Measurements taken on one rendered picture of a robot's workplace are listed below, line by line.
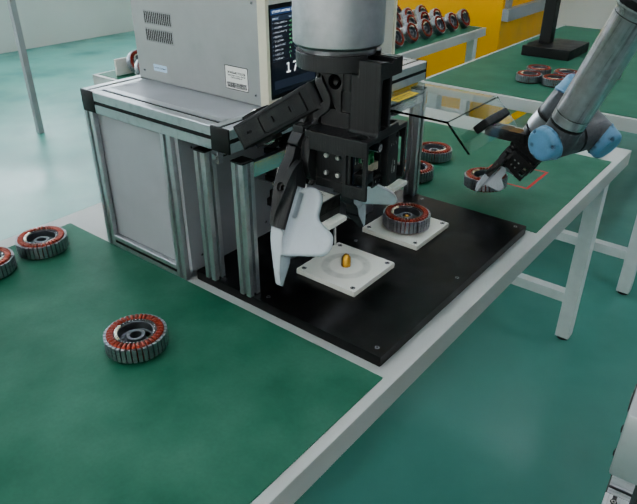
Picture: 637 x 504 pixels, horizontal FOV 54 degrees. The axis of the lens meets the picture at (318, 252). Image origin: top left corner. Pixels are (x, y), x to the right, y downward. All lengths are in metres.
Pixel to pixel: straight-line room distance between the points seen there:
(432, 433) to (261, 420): 1.12
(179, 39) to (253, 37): 0.21
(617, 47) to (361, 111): 0.86
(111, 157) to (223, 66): 0.34
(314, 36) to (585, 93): 0.93
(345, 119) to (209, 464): 0.59
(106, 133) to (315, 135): 0.94
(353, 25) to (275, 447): 0.65
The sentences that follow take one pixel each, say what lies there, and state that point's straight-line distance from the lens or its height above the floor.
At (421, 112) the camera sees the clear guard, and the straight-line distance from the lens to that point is 1.38.
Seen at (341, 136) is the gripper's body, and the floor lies 1.29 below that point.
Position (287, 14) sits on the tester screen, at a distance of 1.22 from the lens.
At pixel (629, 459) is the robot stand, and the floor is 0.93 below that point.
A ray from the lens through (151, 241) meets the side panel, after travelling 1.44.
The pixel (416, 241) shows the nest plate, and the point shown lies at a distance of 1.44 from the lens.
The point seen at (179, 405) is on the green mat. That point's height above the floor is 0.75.
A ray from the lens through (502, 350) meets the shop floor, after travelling 2.45.
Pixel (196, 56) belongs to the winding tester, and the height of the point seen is 1.19.
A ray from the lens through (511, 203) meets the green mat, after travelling 1.76.
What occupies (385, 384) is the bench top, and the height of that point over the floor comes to 0.75.
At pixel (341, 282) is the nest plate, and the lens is 1.27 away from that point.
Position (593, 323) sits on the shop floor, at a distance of 2.71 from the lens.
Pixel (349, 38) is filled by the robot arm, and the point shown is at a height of 1.37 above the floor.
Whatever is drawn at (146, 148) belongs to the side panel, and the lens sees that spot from 1.33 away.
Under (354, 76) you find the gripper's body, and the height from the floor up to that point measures 1.34.
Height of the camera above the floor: 1.46
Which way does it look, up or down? 29 degrees down
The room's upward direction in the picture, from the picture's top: straight up
